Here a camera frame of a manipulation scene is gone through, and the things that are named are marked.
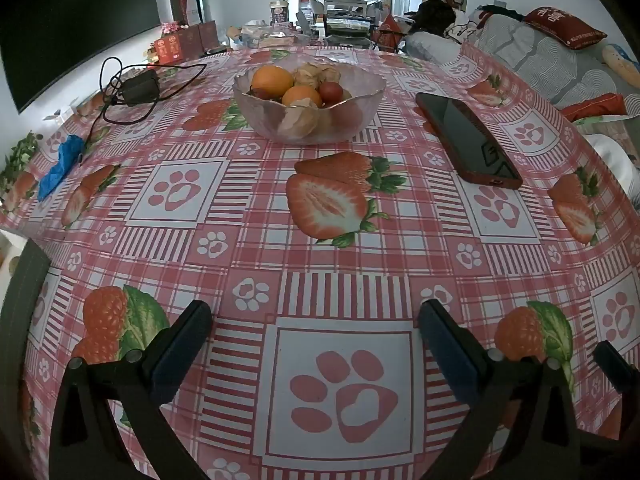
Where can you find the red strawberry print tablecloth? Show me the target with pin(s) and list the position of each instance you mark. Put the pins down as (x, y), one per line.
(350, 270)

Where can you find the grey patterned sofa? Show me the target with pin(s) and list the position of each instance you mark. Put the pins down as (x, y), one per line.
(540, 62)

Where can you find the metal kitchen rack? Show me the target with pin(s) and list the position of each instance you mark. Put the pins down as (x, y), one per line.
(350, 15)

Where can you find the black wall television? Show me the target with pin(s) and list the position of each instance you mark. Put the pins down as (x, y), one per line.
(75, 15)

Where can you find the dark red gift box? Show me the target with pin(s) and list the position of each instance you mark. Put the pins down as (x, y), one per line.
(192, 40)
(209, 35)

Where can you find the plush toy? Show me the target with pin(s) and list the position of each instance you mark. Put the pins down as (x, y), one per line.
(620, 60)

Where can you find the clear glass bowl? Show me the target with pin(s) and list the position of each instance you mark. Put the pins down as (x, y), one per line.
(350, 122)

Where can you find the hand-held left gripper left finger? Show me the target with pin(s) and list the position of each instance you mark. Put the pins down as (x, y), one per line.
(179, 360)

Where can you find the red cushion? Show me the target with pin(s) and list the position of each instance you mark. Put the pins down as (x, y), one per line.
(562, 22)

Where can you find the pink flowers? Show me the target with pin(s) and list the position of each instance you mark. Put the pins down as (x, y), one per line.
(172, 26)

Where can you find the dark bundle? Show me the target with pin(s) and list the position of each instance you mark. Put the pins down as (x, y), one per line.
(435, 15)

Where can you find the black power adapter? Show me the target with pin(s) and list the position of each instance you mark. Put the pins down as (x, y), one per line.
(140, 87)

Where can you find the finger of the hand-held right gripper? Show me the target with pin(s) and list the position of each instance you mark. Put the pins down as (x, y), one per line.
(612, 361)

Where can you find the green potted plant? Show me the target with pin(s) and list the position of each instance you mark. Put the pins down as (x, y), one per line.
(17, 155)

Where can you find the bright red gift box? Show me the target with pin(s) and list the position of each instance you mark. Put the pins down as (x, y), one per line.
(167, 50)

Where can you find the blue cloth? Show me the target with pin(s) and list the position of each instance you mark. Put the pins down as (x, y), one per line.
(57, 165)

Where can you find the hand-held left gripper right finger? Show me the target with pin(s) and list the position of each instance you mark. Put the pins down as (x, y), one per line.
(446, 356)

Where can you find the red cloth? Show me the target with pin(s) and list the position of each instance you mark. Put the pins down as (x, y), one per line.
(600, 107)

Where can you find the phone in red case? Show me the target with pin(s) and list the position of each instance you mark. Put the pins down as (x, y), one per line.
(465, 135)

